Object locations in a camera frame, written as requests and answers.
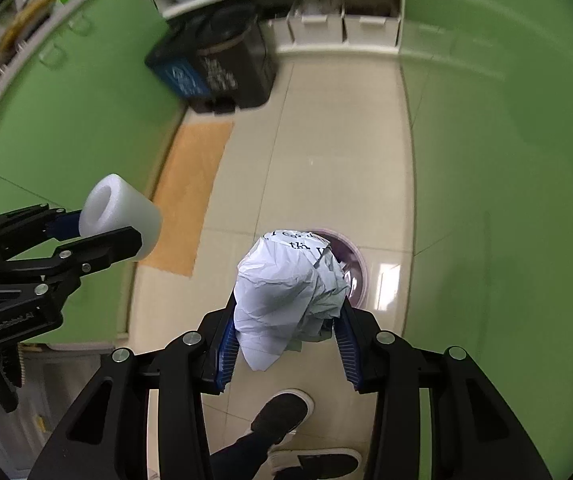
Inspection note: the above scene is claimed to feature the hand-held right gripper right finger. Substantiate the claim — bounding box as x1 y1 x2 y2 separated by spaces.
334 301 553 480

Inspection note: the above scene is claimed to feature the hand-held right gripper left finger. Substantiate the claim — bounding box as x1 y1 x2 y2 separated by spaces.
27 296 240 480

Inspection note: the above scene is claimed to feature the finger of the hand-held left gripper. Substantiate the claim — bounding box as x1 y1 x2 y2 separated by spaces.
0 226 143 286
0 204 82 258

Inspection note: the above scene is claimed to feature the white foam roll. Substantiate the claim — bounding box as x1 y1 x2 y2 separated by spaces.
78 174 162 263

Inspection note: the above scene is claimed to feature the white paper ball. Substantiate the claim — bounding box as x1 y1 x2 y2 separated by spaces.
233 230 351 372

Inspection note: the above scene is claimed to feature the pink round bin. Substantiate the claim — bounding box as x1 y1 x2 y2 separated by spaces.
311 229 369 311

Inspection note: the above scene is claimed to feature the black trash can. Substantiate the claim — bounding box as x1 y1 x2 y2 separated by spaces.
145 7 280 113

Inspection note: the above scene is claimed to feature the translucent plastic storage box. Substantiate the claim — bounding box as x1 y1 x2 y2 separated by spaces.
0 345 117 480

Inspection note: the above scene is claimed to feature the person's black shoe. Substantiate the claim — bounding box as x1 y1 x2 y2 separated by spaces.
269 449 362 480
250 392 315 448

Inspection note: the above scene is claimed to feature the orange floor mat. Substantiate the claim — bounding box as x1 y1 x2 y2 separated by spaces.
139 121 234 277

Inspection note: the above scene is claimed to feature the person's leg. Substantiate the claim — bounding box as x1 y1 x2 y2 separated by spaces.
206 430 277 480

